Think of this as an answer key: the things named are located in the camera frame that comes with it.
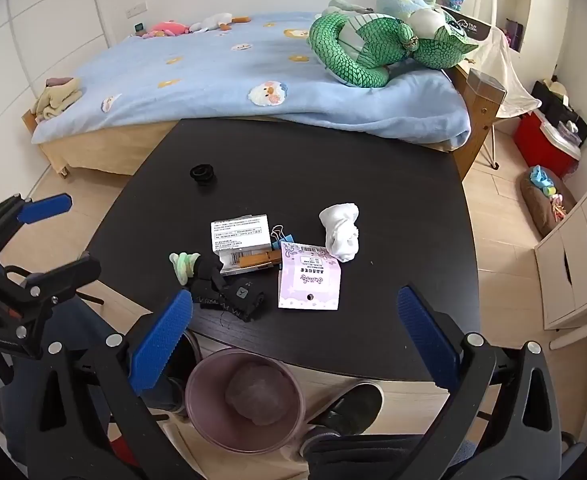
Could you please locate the white drawer cabinet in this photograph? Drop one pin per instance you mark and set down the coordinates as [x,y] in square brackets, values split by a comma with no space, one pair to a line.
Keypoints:
[573,270]

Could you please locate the green dragon plush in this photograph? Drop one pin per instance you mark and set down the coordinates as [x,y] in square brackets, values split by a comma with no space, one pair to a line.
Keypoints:
[358,60]

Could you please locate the black glove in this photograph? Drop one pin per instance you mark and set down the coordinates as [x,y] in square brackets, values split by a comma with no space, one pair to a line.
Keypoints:
[233,297]

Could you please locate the cream hat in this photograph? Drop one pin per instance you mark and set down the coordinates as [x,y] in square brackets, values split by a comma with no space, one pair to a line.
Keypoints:
[558,87]

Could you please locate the colourful small toys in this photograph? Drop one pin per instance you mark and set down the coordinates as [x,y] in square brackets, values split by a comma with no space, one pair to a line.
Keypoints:
[559,205]

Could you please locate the blue binder clip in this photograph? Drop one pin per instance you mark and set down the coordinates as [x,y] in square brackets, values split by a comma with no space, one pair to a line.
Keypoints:
[286,240]

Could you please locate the red cloth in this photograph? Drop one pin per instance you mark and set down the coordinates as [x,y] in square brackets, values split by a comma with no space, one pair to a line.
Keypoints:
[123,452]

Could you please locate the dark purple bag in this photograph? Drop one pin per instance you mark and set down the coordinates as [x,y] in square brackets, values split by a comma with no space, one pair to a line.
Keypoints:
[514,35]

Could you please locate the clear corner protector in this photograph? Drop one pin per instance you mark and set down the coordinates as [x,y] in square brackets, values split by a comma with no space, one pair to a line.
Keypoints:
[486,85]

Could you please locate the person's left leg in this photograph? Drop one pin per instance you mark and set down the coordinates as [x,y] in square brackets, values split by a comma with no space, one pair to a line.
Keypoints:
[88,320]

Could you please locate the white barcode card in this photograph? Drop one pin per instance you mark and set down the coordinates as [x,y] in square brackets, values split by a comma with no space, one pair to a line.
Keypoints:
[234,262]

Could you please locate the pink plush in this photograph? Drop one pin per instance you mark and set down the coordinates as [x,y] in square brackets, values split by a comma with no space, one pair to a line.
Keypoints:
[168,27]

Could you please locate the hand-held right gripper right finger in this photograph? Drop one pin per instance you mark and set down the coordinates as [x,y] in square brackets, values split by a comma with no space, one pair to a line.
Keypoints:
[426,340]

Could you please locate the wooden clothespin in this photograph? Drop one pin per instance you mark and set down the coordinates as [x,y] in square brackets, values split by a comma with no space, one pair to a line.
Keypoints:
[261,259]

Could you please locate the person's right shoe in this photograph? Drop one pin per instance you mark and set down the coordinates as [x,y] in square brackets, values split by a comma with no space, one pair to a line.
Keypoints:
[348,405]

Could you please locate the white pole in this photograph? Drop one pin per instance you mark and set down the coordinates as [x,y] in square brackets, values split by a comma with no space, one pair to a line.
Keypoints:
[571,341]

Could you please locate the white folding chair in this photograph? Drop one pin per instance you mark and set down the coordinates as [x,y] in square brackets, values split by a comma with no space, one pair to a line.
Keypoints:
[503,75]

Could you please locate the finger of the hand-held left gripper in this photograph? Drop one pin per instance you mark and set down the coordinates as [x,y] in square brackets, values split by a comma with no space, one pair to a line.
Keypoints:
[43,208]
[68,272]

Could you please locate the black paper bag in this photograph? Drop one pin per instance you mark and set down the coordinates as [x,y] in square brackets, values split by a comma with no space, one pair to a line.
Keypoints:
[473,27]

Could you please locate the small clock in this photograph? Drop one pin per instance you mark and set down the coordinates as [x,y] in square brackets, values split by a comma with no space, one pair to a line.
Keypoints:
[138,27]

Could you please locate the light blue blanket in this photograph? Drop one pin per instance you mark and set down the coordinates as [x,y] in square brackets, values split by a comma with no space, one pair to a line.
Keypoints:
[198,70]

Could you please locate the white labelled packet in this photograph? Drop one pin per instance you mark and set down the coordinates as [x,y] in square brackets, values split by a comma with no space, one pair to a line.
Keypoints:
[238,235]

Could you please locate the white wardrobe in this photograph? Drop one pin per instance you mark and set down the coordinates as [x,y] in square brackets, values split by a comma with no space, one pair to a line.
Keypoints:
[33,60]

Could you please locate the white tissue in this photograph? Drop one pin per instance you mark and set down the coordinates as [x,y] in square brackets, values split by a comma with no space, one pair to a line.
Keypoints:
[341,235]

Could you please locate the white wall socket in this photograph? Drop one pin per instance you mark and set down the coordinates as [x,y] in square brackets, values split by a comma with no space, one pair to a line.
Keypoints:
[136,9]

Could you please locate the light blue plush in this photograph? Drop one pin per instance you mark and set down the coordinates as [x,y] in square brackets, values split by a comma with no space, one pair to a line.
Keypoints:
[398,2]

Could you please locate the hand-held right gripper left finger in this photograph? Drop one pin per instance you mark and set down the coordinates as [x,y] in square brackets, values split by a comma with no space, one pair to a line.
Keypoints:
[163,340]

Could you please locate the pink paper card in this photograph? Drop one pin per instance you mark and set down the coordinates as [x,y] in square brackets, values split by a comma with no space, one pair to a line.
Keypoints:
[308,280]

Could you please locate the brown cushion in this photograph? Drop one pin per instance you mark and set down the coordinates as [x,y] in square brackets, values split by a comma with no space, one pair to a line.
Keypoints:
[536,205]

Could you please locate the white duck plush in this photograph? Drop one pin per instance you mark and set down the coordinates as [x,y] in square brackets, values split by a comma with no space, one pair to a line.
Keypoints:
[213,21]

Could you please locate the red cooler box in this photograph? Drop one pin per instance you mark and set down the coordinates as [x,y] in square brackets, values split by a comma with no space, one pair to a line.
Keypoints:
[538,142]

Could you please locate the blue toy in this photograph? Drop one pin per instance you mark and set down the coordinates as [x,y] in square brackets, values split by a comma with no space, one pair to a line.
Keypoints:
[541,177]

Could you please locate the pink trash bin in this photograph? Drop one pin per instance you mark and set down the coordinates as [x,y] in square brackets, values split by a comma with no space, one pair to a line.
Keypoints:
[208,410]

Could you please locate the folded beige clothes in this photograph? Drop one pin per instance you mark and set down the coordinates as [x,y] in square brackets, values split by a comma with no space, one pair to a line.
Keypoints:
[58,100]

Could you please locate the wooden bed frame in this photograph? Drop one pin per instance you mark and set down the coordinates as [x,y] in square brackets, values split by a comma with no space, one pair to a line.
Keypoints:
[93,155]

